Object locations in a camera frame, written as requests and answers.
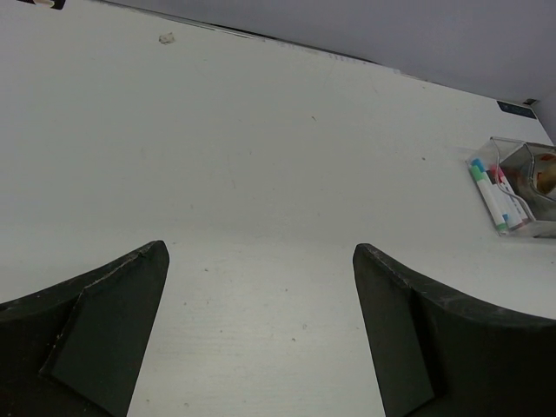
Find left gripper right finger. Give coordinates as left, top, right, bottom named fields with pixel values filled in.
left=353, top=244, right=555, bottom=416

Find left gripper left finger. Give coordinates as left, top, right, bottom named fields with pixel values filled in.
left=1, top=241, right=169, bottom=416

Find green marker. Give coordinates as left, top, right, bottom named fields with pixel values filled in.
left=469, top=165, right=508, bottom=234

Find pink marker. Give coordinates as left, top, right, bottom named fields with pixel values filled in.
left=496, top=168, right=528, bottom=228

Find clear bin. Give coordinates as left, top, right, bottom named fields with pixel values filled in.
left=466, top=136, right=555, bottom=239

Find right blue label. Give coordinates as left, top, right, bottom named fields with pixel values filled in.
left=497, top=101, right=537, bottom=120

